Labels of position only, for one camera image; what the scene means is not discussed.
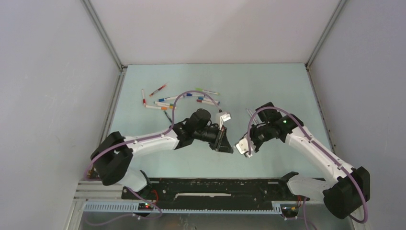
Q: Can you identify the right controller board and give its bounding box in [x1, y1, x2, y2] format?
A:
[281, 207, 299, 220]

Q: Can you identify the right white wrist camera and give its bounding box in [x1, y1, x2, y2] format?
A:
[235, 138, 254, 158]

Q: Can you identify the left controller board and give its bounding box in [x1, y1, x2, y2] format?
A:
[137, 203, 154, 211]

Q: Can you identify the red capped marker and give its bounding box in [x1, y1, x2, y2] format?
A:
[141, 89, 147, 106]

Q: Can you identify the brown capped marker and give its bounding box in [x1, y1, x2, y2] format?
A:
[196, 99, 219, 106]

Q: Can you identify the controller board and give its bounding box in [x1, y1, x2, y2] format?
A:
[137, 203, 154, 211]
[281, 207, 299, 220]

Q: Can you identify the green capped marker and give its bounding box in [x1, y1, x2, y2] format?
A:
[154, 101, 174, 107]

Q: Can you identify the light green marker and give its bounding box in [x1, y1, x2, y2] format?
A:
[195, 88, 220, 95]

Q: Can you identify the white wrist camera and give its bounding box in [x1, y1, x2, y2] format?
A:
[235, 138, 254, 158]
[215, 111, 231, 129]

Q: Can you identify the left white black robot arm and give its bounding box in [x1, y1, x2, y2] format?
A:
[90, 109, 233, 200]

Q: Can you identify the dark green thin pen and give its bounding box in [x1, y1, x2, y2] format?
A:
[163, 111, 173, 123]

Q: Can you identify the orange capped marker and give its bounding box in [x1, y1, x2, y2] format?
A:
[145, 105, 167, 111]

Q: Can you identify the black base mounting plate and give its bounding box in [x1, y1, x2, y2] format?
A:
[137, 178, 303, 211]

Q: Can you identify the blue marker beside brown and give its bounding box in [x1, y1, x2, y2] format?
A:
[198, 96, 220, 104]

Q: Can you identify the aluminium frame rail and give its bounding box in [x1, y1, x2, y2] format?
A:
[81, 0, 127, 144]
[305, 0, 348, 70]

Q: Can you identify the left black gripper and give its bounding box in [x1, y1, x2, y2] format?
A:
[193, 125, 232, 156]

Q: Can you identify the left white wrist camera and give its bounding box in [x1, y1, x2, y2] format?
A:
[215, 111, 231, 129]

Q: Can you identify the left aluminium frame rail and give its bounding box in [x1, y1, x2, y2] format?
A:
[81, 0, 127, 144]

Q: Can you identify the right aluminium frame rail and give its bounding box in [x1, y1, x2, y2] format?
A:
[305, 0, 348, 70]

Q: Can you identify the grey slotted cable duct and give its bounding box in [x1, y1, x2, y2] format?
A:
[83, 203, 282, 215]

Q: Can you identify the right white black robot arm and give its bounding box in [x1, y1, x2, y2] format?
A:
[236, 102, 371, 224]

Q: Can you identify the red orange thin pen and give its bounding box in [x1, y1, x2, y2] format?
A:
[149, 83, 167, 97]

